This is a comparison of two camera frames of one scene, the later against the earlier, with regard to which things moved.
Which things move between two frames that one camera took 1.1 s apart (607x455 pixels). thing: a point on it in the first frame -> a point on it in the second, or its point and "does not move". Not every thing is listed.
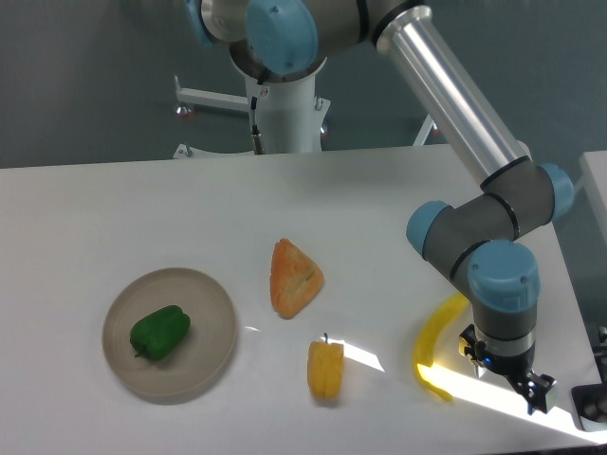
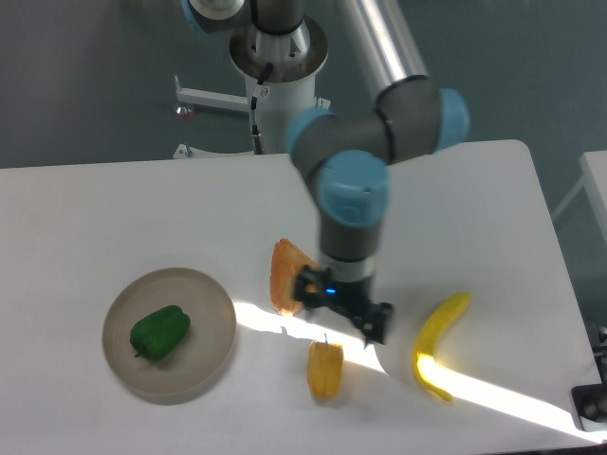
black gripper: [514, 369] -> [348, 298]
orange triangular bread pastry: [294, 280] does not move
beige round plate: [196, 364] does not move
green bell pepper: [160, 335] does not move
